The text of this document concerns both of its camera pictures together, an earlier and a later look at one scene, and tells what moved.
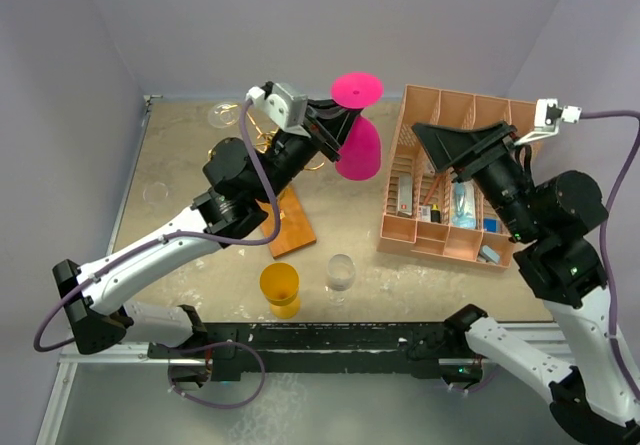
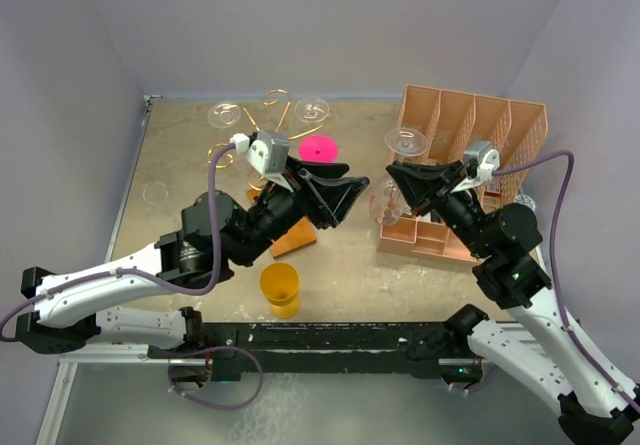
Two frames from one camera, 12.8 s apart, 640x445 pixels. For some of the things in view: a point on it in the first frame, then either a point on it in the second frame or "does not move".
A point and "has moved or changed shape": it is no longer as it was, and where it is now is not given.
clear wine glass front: [340, 275] -> [388, 199]
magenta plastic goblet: [361, 154] has moved or changed shape
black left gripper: [329, 122] -> [324, 201]
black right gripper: [464, 149] -> [424, 183]
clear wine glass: [223, 114] does not move
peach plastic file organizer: [428, 210] does not move
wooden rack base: [296, 230] does not move
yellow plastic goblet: [279, 284] does not move
